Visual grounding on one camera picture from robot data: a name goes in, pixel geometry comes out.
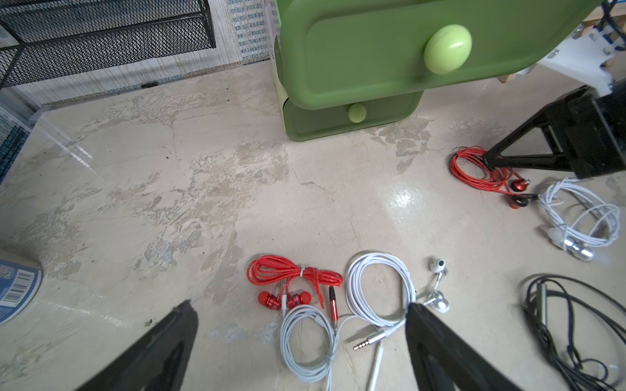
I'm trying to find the white earphones coil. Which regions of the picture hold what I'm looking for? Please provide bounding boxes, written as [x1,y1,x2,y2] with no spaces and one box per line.
[280,305,354,390]
[344,251,451,391]

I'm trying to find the pencil cup blue lid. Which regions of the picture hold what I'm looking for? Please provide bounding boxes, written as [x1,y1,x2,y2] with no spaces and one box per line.
[0,251,43,324]

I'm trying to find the red earphones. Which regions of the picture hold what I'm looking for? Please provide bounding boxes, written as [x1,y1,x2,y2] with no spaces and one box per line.
[247,255,344,324]
[448,146,538,210]

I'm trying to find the black earphones right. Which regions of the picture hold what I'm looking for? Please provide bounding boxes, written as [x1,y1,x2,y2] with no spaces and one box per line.
[523,273,625,390]

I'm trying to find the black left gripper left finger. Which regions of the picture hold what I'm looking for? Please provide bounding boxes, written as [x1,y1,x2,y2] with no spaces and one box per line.
[79,301,199,390]

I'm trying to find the white earphones left coil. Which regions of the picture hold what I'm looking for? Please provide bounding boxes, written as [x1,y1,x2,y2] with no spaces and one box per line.
[280,305,354,390]

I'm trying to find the white earphones middle coil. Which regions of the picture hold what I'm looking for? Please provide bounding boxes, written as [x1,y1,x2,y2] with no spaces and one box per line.
[344,251,451,391]

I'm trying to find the white earphones right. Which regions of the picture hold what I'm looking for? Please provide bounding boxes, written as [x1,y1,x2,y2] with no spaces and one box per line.
[538,178,621,262]

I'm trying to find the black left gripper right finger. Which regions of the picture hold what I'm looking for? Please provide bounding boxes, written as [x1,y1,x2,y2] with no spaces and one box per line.
[405,303,519,390]

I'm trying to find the black wire mesh shelf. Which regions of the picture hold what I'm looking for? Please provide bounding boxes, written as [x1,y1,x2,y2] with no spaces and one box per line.
[1,1,216,88]

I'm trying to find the green drawer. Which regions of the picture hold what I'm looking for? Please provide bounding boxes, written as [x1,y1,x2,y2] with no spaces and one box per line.
[283,91,423,142]
[276,1,598,109]

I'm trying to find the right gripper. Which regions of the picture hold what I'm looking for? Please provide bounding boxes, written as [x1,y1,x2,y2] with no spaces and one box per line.
[483,85,625,179]

